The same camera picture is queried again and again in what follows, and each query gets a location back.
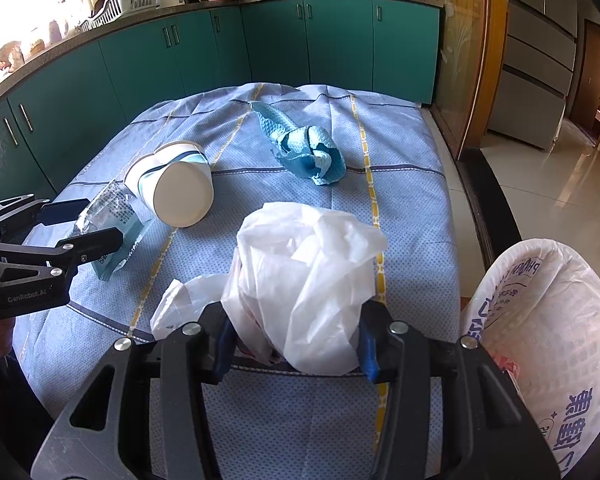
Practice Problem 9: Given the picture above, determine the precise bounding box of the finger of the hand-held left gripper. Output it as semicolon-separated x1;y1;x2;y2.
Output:
0;194;91;243
0;226;125;281

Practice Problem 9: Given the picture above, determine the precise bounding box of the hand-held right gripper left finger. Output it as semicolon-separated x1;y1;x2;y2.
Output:
30;302;238;480

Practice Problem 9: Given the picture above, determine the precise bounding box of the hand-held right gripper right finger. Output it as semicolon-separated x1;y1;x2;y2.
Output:
357;300;563;480

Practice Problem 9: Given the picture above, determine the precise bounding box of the clear teal plastic packet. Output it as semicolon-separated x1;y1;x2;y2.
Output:
71;180;151;282

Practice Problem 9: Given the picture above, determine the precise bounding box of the thin white plastic bag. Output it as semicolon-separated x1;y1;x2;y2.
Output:
151;201;388;376

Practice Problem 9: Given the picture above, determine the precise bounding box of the large white printed sack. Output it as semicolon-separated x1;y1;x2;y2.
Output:
460;239;600;480

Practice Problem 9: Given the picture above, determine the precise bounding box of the white striped paper cup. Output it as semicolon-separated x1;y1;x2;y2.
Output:
124;141;216;227

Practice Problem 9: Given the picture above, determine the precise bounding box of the blue checked tablecloth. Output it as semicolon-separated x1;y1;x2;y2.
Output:
12;81;463;480

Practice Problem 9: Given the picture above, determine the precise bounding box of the crumpled blue cloth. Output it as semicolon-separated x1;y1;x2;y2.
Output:
249;101;347;187

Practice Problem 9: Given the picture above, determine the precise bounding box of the white dish rack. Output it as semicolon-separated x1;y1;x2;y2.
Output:
77;0;162;31

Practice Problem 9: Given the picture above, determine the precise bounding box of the green kitchen cabinet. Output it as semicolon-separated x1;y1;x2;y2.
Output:
0;0;442;201

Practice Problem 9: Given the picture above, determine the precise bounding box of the wooden framed glass door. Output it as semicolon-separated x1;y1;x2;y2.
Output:
420;0;508;161

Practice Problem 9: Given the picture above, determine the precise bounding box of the grey refrigerator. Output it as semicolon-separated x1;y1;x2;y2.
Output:
485;0;593;151

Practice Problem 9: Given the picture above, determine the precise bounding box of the brown wooden door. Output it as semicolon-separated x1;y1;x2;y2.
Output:
567;20;600;136

